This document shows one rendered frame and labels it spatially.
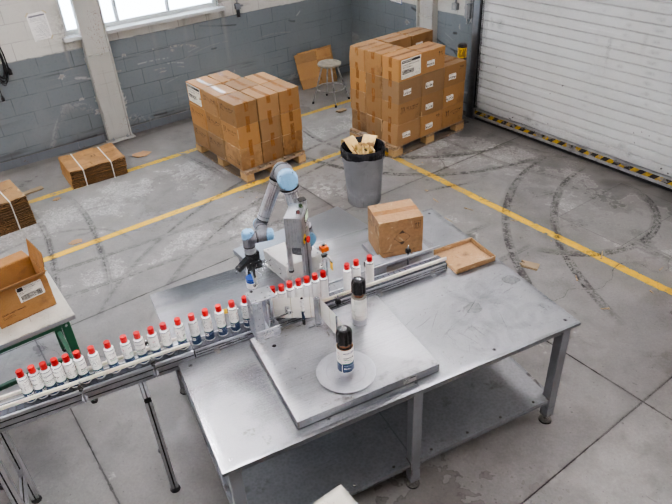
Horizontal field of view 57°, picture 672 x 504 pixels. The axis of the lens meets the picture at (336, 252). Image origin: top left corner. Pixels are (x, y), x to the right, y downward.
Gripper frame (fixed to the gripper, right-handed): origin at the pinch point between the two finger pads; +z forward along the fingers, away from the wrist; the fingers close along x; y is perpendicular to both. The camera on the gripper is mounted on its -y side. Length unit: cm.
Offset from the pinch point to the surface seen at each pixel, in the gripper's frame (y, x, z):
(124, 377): -94, -30, 1
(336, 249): 65, -2, 5
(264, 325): -21, -53, -10
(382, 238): 80, -32, -12
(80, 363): -111, -24, -15
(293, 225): 10, -42, -55
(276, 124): 188, 276, 34
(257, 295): -20, -48, -27
